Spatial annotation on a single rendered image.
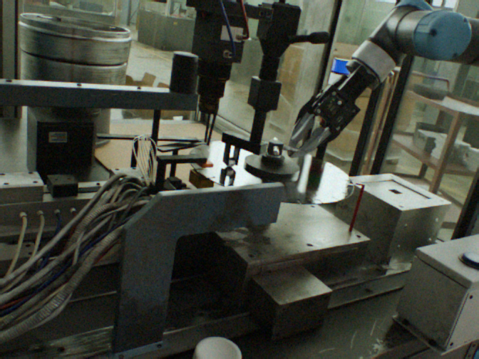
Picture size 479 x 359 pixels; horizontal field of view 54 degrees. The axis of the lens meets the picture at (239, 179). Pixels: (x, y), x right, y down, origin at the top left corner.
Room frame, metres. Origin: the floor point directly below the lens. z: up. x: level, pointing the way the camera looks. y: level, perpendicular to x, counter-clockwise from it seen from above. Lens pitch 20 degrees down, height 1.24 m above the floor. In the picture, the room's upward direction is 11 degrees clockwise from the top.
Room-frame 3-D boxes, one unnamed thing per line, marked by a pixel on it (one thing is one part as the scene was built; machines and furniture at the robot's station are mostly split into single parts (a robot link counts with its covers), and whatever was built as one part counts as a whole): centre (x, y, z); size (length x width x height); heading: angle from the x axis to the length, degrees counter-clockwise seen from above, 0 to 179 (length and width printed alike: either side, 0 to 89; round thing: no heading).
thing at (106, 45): (1.39, 0.55, 0.93); 0.31 x 0.31 x 0.36
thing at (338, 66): (1.15, -0.19, 1.14); 0.05 x 0.04 x 0.03; 37
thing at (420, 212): (1.03, -0.36, 0.82); 0.18 x 0.18 x 0.15; 37
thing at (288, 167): (0.88, -0.06, 0.96); 0.11 x 0.11 x 0.03
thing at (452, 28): (0.83, -0.29, 1.25); 0.11 x 0.11 x 0.08; 15
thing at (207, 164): (0.77, 0.10, 0.95); 0.10 x 0.03 x 0.07; 127
